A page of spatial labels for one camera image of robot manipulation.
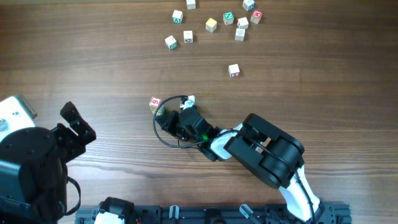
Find red nine baseball block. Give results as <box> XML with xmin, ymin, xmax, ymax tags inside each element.
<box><xmin>149</xmin><ymin>96</ymin><xmax>162</xmax><ymax>113</ymax></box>

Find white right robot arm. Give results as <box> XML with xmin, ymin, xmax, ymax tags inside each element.
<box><xmin>153</xmin><ymin>106</ymin><xmax>321</xmax><ymax>223</ymax></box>

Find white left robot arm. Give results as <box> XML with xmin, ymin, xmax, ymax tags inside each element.
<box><xmin>1</xmin><ymin>97</ymin><xmax>138</xmax><ymax>223</ymax></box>

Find red Y wooden block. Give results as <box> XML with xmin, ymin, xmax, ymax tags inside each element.
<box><xmin>228</xmin><ymin>64</ymin><xmax>241</xmax><ymax>77</ymax></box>

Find green Z wooden block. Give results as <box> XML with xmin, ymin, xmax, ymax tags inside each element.
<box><xmin>165</xmin><ymin>35</ymin><xmax>178</xmax><ymax>50</ymax></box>

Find green J soccer block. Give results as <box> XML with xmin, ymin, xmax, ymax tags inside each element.
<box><xmin>183</xmin><ymin>30</ymin><xmax>193</xmax><ymax>43</ymax></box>

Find yellow top wooden block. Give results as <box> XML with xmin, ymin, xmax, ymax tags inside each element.
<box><xmin>206</xmin><ymin>18</ymin><xmax>218</xmax><ymax>32</ymax></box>

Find blue letter flower block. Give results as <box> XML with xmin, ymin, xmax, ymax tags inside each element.
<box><xmin>235</xmin><ymin>28</ymin><xmax>246</xmax><ymax>41</ymax></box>

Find green V wooden block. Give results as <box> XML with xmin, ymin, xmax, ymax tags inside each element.
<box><xmin>172</xmin><ymin>10</ymin><xmax>183</xmax><ymax>24</ymax></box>

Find green N wooden block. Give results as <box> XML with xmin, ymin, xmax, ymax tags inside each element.
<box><xmin>223</xmin><ymin>11</ymin><xmax>234</xmax><ymax>25</ymax></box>

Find red letter plain block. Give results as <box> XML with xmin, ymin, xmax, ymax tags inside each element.
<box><xmin>238</xmin><ymin>17</ymin><xmax>249</xmax><ymax>29</ymax></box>

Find blue P wooden block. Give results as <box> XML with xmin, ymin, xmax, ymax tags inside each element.
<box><xmin>186</xmin><ymin>0</ymin><xmax>196</xmax><ymax>10</ymax></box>

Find red W wooden block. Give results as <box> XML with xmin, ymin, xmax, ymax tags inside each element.
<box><xmin>251</xmin><ymin>9</ymin><xmax>263</xmax><ymax>24</ymax></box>

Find blue letter block far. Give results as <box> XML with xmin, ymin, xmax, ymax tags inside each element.
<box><xmin>243</xmin><ymin>0</ymin><xmax>255</xmax><ymax>12</ymax></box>

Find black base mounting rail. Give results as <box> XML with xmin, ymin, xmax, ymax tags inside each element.
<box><xmin>74</xmin><ymin>203</ymin><xmax>352</xmax><ymax>224</ymax></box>

